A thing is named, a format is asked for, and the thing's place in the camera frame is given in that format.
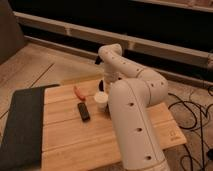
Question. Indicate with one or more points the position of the wooden cutting board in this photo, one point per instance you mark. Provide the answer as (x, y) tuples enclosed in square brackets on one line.
[(70, 144)]

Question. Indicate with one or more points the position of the orange carrot toy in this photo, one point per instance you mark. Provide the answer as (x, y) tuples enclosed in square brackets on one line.
[(79, 94)]

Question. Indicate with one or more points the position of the dark grey mat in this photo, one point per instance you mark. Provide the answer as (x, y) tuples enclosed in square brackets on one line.
[(22, 139)]

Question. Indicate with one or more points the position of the black rectangular bar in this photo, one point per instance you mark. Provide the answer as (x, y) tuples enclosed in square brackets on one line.
[(83, 111)]

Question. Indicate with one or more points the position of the blue sponge block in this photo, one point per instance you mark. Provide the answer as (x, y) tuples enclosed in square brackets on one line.
[(107, 111)]

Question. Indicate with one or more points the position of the white paper cup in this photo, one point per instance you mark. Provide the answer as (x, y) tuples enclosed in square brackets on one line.
[(101, 99)]

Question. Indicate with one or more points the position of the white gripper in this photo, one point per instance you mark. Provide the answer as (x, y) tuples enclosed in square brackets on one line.
[(106, 82)]

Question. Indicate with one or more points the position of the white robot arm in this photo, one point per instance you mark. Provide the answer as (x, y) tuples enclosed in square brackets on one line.
[(133, 88)]

